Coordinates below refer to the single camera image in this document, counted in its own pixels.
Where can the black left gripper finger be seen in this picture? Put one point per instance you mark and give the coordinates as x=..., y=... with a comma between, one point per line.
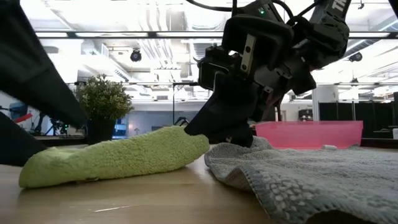
x=18, y=143
x=34, y=77

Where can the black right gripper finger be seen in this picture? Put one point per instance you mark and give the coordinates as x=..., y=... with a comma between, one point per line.
x=244, y=124
x=214, y=115

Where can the pink translucent plastic basket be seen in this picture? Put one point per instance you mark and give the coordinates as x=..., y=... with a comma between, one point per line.
x=311, y=133

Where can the green microfiber towel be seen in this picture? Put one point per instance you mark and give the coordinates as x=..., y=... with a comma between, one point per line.
x=118, y=155

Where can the grey microfiber towel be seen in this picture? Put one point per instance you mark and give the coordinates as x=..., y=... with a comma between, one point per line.
x=326, y=183

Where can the black background robot arm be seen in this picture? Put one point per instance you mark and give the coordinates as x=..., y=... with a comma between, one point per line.
x=49, y=126

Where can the small white cylinder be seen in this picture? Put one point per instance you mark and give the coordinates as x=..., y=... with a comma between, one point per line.
x=329, y=147

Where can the red flat bar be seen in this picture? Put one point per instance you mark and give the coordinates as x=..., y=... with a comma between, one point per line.
x=23, y=118

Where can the blue-screen monitor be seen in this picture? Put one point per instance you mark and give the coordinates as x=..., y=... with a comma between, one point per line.
x=18, y=110

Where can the black box appliance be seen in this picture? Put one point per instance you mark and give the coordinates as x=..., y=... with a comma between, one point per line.
x=306, y=115

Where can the green bushy plant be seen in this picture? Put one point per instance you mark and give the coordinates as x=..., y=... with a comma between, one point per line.
x=104, y=98

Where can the black plant pot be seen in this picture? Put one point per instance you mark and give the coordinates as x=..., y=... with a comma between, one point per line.
x=100, y=132

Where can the black ceiling spotlight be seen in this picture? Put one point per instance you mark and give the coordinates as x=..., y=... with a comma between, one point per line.
x=136, y=56
x=355, y=57

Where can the black partition panels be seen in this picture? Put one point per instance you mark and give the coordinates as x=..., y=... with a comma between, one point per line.
x=357, y=118

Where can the white container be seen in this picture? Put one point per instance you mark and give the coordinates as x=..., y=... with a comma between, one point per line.
x=395, y=133

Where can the black metal frame stand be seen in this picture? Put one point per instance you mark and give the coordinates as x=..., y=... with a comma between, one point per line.
x=186, y=84

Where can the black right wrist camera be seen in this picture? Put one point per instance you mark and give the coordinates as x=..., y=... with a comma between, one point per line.
x=258, y=9

